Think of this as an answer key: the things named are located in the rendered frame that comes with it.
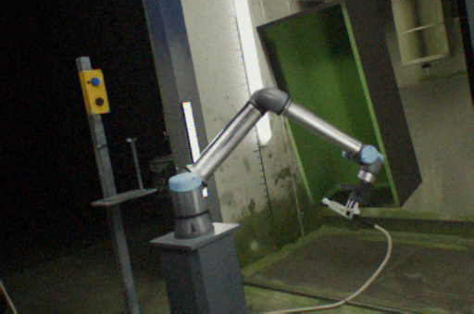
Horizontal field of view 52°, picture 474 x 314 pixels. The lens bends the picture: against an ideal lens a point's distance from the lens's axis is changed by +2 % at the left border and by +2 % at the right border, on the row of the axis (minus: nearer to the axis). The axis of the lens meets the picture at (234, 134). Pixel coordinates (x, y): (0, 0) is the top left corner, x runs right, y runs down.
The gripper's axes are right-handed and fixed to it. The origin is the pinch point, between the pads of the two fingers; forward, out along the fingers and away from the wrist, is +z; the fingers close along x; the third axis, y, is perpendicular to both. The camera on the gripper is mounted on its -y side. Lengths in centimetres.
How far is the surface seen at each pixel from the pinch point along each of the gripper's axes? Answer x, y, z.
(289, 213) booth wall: 116, -2, 21
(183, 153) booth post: 60, -94, 10
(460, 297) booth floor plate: -17, 64, 13
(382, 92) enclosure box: 9, -6, -70
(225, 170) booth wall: 76, -64, 10
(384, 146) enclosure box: 4.7, 5.8, -42.0
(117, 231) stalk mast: 41, -110, 68
